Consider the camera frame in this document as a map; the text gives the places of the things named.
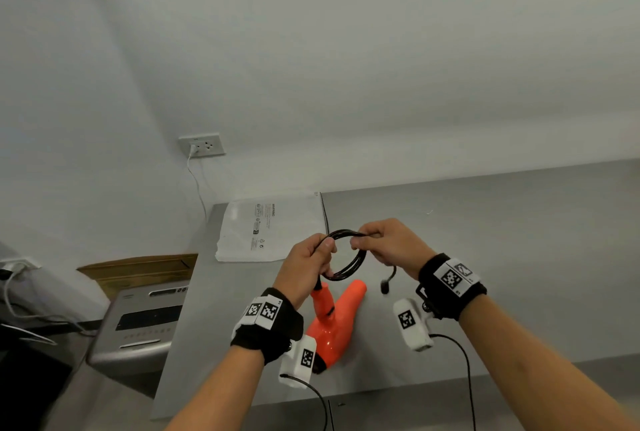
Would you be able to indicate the person's right hand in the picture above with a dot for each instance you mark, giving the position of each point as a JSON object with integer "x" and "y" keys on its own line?
{"x": 400, "y": 246}

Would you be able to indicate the person's left hand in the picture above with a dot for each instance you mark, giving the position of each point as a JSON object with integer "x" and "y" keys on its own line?
{"x": 299, "y": 268}

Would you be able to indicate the person's right thumb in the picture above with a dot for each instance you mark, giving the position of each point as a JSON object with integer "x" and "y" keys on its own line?
{"x": 359, "y": 244}

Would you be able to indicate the person's left thumb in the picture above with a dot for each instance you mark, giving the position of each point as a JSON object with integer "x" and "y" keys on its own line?
{"x": 325, "y": 246}

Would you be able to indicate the person's left forearm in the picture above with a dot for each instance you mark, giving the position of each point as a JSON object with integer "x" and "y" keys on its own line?
{"x": 225, "y": 390}

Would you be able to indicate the person's right forearm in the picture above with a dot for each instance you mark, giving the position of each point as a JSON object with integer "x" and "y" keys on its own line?
{"x": 530, "y": 370}

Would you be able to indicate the white plastic bag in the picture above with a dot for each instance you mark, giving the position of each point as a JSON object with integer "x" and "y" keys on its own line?
{"x": 270, "y": 226}

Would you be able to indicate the orange hair dryer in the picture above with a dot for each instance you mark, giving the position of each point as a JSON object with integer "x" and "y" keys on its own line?
{"x": 334, "y": 330}

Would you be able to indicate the black left wristband with markers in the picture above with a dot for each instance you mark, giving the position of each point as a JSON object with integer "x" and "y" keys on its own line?
{"x": 270, "y": 333}

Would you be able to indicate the black wristband with markers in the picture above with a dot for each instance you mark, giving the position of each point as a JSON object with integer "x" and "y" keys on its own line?
{"x": 270, "y": 333}
{"x": 452, "y": 291}

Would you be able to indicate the black right wristband with markers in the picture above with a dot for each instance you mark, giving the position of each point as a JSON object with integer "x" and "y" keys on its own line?
{"x": 452, "y": 291}

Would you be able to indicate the brown cardboard box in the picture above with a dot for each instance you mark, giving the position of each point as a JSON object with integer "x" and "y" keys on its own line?
{"x": 140, "y": 268}

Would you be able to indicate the grey paper shredder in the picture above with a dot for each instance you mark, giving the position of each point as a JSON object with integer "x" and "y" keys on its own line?
{"x": 140, "y": 330}

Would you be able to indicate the white power strip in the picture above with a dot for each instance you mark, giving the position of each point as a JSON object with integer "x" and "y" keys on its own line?
{"x": 20, "y": 266}

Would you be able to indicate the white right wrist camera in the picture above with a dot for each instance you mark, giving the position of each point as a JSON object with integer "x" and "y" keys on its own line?
{"x": 412, "y": 325}

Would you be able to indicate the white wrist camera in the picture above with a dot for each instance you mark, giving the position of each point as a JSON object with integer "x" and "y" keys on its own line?
{"x": 300, "y": 360}
{"x": 412, "y": 325}

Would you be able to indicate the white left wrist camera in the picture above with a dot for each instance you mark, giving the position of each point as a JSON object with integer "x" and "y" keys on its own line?
{"x": 300, "y": 360}

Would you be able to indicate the white wall outlet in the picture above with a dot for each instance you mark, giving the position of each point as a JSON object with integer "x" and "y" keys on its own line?
{"x": 205, "y": 145}

